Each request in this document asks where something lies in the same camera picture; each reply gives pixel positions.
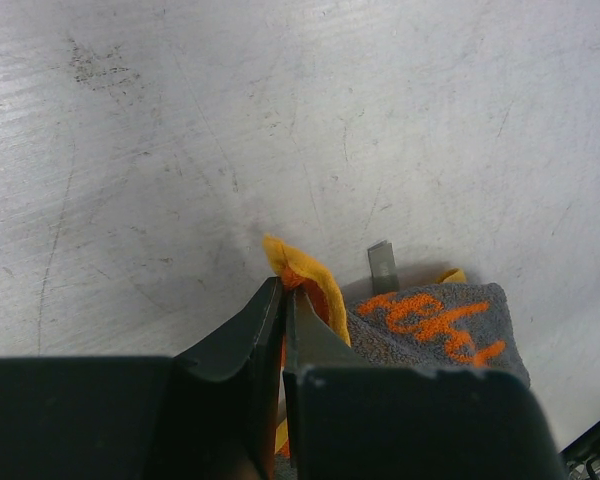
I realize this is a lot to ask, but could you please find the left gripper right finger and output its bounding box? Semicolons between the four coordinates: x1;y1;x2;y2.
284;290;566;480

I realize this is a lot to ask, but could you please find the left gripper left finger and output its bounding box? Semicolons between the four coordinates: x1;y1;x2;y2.
0;278;283;479

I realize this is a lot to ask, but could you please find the orange towel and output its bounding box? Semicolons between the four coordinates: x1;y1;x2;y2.
262;233;532;466

